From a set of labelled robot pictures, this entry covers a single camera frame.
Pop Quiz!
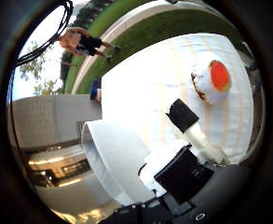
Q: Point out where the white fabric container box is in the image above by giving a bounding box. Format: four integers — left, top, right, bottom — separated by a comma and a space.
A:
81, 119, 162, 207

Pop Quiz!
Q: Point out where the white orange egg plush toy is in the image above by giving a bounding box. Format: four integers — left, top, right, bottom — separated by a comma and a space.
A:
190, 59, 233, 106

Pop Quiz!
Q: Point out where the metal railing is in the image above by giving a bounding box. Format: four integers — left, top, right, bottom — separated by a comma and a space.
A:
75, 120, 86, 139

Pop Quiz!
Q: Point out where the person in black clothes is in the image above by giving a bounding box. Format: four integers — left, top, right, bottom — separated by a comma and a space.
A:
57, 26, 122, 63

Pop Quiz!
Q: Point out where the black cable bundle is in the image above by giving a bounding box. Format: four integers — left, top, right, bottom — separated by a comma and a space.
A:
6, 0, 75, 104

